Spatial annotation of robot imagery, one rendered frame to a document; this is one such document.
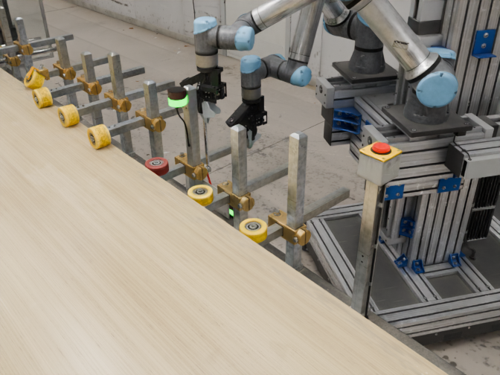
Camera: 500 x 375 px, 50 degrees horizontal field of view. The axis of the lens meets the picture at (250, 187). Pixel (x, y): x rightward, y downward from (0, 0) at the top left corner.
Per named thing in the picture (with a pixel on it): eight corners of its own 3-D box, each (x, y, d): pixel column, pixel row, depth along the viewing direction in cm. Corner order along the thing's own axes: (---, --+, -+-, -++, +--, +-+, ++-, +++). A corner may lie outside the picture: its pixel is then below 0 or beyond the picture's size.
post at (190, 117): (198, 203, 201) (190, 82, 176) (204, 207, 199) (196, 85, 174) (190, 207, 199) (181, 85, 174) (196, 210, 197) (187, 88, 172)
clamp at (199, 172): (186, 164, 199) (185, 152, 196) (208, 178, 190) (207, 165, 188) (173, 169, 196) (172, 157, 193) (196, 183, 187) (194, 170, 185)
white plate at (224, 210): (187, 190, 206) (185, 167, 201) (230, 219, 190) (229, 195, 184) (186, 190, 206) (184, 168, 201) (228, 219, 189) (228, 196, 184)
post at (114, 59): (130, 158, 234) (114, 50, 208) (135, 160, 231) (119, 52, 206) (123, 160, 232) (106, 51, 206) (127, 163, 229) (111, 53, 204)
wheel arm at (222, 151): (243, 145, 211) (243, 135, 209) (249, 148, 209) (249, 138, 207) (150, 184, 187) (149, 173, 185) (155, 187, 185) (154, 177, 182)
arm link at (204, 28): (214, 22, 165) (188, 21, 166) (216, 56, 170) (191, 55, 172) (222, 15, 171) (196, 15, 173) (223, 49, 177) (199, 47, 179)
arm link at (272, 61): (294, 77, 202) (273, 84, 196) (273, 69, 209) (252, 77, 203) (295, 56, 198) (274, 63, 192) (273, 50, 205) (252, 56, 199)
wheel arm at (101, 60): (115, 59, 270) (114, 53, 268) (118, 60, 268) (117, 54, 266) (46, 76, 249) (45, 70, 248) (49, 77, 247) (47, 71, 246)
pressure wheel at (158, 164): (162, 181, 193) (159, 153, 187) (175, 190, 188) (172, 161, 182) (143, 189, 189) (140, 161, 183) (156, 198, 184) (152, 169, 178)
